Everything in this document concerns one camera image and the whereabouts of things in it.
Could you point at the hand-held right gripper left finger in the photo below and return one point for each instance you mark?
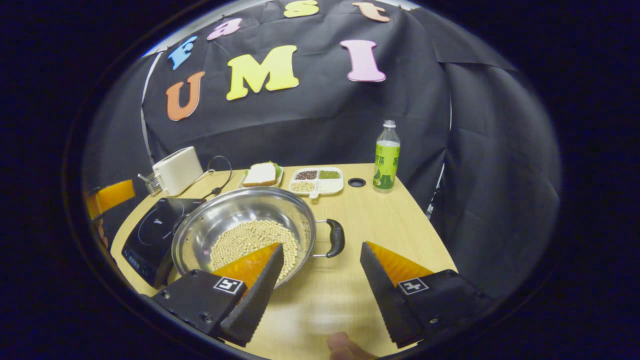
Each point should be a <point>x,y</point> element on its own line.
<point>257,300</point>

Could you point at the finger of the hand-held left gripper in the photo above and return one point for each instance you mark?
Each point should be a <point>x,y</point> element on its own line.
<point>112,197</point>

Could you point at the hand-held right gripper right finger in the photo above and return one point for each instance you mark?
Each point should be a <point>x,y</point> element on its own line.
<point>382,300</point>

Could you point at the black induction cooktop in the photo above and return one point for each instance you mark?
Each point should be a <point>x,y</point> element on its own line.
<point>150,235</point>

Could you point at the stainless steel pot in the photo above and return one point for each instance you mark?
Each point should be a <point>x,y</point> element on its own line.
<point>235,210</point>

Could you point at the pile of soybeans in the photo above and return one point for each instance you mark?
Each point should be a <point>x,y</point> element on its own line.
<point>250,237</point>

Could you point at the white toaster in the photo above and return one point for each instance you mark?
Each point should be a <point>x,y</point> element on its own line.
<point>177,170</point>

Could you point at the small soybean portion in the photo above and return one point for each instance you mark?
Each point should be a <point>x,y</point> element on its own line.
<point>302,186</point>

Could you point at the white divided tray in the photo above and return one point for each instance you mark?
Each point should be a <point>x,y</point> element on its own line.
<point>330,186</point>

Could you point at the pale green plate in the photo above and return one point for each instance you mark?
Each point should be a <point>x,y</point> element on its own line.
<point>279,176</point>

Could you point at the white bread sandwich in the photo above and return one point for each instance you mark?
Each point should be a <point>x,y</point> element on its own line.
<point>260,174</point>

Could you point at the dark red bean portion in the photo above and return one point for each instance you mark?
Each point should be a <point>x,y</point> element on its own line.
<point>306,175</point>

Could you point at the green mung bean portion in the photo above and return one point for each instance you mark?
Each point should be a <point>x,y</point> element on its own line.
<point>329,174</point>

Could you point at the green drink bottle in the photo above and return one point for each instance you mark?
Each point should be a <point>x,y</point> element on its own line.
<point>386,160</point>

